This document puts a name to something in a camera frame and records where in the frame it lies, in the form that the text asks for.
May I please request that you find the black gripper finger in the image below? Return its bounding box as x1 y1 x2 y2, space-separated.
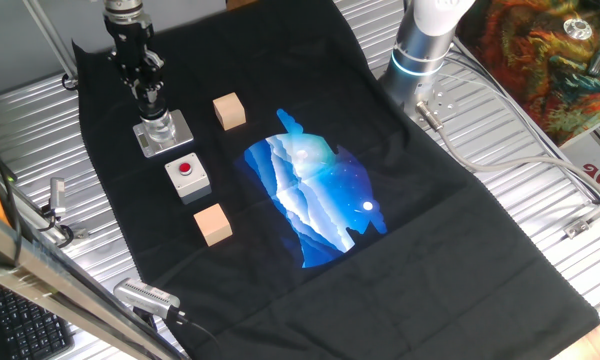
148 79 167 117
132 82 149 117

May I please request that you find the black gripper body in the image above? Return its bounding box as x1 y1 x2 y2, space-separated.
104 19 166 91

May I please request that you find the clear glass jar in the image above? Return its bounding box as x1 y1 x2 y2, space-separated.
142 115 177 145

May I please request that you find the silver digital scale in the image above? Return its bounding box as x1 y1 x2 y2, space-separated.
132 108 195 159

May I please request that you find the light wooden cube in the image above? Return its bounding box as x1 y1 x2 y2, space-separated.
212 91 247 132
193 203 234 248

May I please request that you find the thin metal rod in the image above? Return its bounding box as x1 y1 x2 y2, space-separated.
22 0 80 84

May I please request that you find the white box with red button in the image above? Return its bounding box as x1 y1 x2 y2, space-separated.
164 151 213 206

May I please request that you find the black computer keyboard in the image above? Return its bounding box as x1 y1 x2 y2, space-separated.
0 282 76 360

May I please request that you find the black cloth with blue print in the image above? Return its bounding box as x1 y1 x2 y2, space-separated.
72 0 600 360

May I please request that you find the colourful orange painted cloth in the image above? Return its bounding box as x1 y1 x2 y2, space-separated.
454 0 600 147

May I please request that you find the silver round metal disc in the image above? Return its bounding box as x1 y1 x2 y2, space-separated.
563 18 594 42

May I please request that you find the white box with red print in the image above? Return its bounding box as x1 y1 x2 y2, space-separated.
559 118 600 204

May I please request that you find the small silver bracket device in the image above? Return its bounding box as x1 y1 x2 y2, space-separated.
48 176 67 219

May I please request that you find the silver depth camera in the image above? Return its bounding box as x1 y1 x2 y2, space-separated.
113 277 182 321

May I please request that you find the aluminium frame beam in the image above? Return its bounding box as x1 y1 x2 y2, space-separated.
0 202 184 360

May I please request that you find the black camera cable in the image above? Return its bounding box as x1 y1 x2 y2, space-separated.
172 308 226 360

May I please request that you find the grey cable with metal connector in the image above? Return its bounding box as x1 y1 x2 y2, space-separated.
414 99 600 204

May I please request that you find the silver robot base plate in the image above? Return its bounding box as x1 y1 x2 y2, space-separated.
397 79 461 126

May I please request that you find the metal angle bracket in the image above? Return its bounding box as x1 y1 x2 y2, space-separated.
563 192 600 239

